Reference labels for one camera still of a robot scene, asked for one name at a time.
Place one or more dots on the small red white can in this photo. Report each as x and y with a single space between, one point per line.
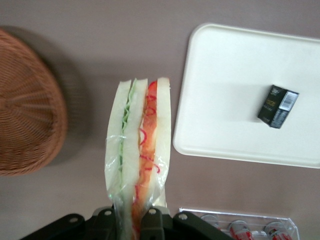
276 231
240 231
212 221

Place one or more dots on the small black carton box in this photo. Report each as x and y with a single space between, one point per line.
276 106

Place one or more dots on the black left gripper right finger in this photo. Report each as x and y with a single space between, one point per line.
160 225

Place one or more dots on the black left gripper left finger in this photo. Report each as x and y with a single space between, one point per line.
100 225

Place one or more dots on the clear acrylic box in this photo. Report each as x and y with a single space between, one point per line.
290 225

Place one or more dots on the round brown wicker basket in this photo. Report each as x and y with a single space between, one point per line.
27 112

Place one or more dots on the plastic-wrapped triangle sandwich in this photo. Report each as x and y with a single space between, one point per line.
131 140

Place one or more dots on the cream white plastic tray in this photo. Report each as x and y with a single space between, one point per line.
225 105

